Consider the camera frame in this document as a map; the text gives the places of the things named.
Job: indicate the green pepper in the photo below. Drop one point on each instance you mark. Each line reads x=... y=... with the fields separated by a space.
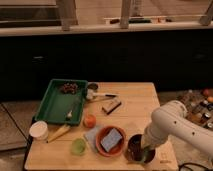
x=144 y=154

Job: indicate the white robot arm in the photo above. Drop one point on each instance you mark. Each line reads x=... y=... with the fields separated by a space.
x=170 y=119

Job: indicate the orange bowl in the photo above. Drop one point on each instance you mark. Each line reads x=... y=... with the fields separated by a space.
x=116 y=150

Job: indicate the dark purple bowl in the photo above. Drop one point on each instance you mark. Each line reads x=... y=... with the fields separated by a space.
x=134 y=150

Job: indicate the small dark round lid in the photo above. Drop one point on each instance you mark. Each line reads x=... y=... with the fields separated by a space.
x=92 y=86

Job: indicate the dark wooden block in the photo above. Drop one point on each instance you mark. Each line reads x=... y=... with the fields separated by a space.
x=111 y=106

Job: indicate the dark grape bunch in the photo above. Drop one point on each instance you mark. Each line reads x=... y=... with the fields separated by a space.
x=69 y=88

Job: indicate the orange tomato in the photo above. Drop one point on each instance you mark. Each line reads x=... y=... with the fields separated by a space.
x=89 y=121

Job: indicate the green plastic tray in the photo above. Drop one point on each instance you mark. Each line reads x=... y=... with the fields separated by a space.
x=55 y=105

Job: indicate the metal spoon in tray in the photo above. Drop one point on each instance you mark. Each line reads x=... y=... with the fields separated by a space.
x=69 y=114

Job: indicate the grey blue cloth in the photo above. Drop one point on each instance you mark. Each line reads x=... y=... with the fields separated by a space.
x=90 y=137

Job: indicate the blue sponge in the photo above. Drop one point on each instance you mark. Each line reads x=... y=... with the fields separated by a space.
x=111 y=139

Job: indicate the small green cup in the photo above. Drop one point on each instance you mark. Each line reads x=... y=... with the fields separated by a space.
x=78 y=146

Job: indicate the white cup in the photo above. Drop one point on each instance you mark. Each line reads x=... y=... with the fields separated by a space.
x=39 y=130

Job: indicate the box of bottles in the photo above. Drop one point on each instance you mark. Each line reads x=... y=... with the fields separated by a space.
x=199 y=109

